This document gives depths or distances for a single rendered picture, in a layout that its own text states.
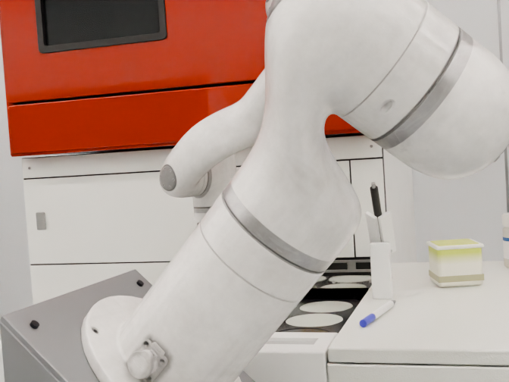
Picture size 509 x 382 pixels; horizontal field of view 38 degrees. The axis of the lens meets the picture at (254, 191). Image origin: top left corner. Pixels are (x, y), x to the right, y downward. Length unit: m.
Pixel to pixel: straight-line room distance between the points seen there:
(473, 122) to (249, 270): 0.22
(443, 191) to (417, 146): 2.34
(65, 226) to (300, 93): 1.19
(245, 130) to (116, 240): 0.53
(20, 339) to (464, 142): 0.41
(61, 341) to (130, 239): 0.96
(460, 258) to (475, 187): 1.75
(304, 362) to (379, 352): 0.09
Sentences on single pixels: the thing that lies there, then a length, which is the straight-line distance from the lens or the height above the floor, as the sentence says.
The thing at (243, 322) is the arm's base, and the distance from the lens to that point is 0.66.
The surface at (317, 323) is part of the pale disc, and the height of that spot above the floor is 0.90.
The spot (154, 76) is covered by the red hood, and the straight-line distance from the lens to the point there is 1.56.
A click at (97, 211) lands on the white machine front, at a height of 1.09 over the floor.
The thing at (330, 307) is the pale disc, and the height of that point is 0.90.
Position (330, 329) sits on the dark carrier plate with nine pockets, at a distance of 1.25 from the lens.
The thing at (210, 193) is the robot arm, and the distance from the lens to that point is 1.34.
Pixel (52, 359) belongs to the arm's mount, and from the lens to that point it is 0.68.
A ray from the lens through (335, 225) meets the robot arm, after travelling 0.64.
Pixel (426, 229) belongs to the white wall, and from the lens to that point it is 2.98.
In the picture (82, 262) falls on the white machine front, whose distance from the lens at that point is 1.71.
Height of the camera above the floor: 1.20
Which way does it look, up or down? 3 degrees down
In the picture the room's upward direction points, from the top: 4 degrees counter-clockwise
